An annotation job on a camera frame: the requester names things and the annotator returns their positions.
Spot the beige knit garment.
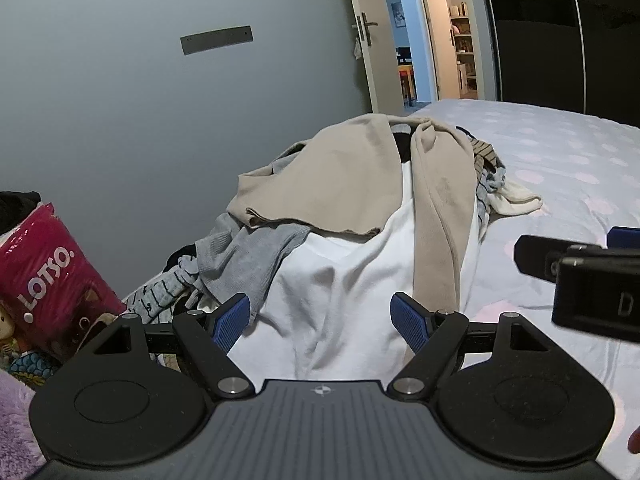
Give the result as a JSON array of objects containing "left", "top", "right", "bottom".
[{"left": 225, "top": 114, "right": 483, "bottom": 322}]

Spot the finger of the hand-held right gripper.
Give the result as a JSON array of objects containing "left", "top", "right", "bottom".
[
  {"left": 606, "top": 226, "right": 640, "bottom": 251},
  {"left": 514, "top": 234, "right": 609, "bottom": 282}
]

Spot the white t-shirt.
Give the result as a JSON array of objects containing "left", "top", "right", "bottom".
[{"left": 200, "top": 160, "right": 493, "bottom": 385}]

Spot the purple fluffy blanket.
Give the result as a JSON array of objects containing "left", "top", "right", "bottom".
[{"left": 0, "top": 367, "right": 52, "bottom": 480}]

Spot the dark cloth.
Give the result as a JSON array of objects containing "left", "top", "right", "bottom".
[{"left": 0, "top": 190, "right": 44, "bottom": 237}]

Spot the orange chair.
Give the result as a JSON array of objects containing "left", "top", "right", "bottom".
[{"left": 397, "top": 62, "right": 419, "bottom": 107}]

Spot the black garment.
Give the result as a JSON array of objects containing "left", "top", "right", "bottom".
[{"left": 391, "top": 129, "right": 417, "bottom": 164}]

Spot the cream garment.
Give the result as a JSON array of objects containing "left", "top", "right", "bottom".
[{"left": 487, "top": 179, "right": 544, "bottom": 219}]

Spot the pink printed bag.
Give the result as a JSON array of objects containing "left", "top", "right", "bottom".
[{"left": 0, "top": 202, "right": 127, "bottom": 362}]

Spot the metal door handle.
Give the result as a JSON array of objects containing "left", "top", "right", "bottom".
[{"left": 352, "top": 14, "right": 379, "bottom": 47}]

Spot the grey wall plate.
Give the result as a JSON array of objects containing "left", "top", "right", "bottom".
[{"left": 180, "top": 25, "right": 255, "bottom": 56}]

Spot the blue scale-patterned cloth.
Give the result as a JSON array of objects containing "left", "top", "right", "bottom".
[{"left": 7, "top": 352, "right": 62, "bottom": 389}]

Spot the olive striped garment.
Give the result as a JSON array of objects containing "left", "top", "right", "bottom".
[{"left": 469, "top": 139, "right": 507, "bottom": 170}]

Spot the bed with dotted sheet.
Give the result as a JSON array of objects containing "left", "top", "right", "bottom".
[{"left": 350, "top": 97, "right": 640, "bottom": 466}]

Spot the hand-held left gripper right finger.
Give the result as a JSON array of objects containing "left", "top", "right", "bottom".
[{"left": 388, "top": 291, "right": 566, "bottom": 400}]

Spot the black wardrobe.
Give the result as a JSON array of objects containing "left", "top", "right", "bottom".
[{"left": 474, "top": 0, "right": 640, "bottom": 129}]

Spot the light striped garment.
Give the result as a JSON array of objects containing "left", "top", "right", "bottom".
[{"left": 124, "top": 255, "right": 202, "bottom": 322}]

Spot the grey dark-striped garment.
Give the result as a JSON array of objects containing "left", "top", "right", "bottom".
[{"left": 472, "top": 165, "right": 508, "bottom": 233}]

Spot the doll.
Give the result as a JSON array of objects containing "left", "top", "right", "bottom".
[{"left": 0, "top": 299, "right": 27, "bottom": 363}]

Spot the hallway shelf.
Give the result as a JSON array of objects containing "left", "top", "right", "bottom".
[{"left": 447, "top": 0, "right": 479, "bottom": 99}]

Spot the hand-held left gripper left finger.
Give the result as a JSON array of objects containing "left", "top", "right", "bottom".
[{"left": 75, "top": 292, "right": 254, "bottom": 401}]

